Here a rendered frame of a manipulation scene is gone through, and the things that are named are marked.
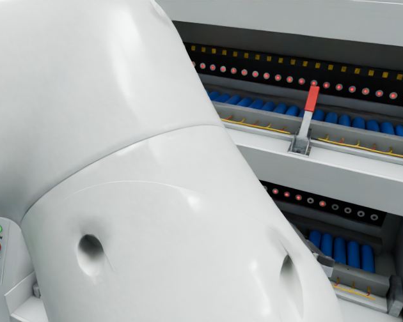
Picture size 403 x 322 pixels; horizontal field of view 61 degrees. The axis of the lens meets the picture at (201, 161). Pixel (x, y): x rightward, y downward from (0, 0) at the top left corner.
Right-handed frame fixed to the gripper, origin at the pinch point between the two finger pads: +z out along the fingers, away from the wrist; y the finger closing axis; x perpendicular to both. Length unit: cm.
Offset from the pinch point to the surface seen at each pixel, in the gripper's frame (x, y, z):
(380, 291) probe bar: -3.8, 15.0, 5.3
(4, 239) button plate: -14.5, -45.9, -0.4
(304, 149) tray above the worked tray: 12.6, 0.8, -1.9
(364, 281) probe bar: -3.1, 12.6, 4.9
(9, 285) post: -22.5, -43.5, 1.1
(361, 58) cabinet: 31.8, 5.7, 12.8
